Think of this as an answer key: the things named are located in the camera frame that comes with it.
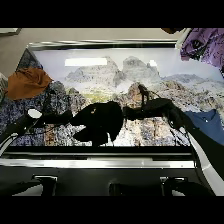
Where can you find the blue garment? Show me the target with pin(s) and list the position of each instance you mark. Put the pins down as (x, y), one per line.
(208, 125)

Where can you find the silver frame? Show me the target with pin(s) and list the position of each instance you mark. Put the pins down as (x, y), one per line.
(100, 163)

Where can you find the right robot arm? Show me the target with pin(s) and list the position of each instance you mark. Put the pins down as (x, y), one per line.
(200, 146)

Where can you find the purple patterned garment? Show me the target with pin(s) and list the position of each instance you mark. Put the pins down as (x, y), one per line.
(205, 45)

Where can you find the orange garment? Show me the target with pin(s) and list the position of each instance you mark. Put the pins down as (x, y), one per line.
(26, 82)

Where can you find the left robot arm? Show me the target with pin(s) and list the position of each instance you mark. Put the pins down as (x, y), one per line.
(23, 124)

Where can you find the black garment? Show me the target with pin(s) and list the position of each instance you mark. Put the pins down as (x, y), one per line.
(100, 121)

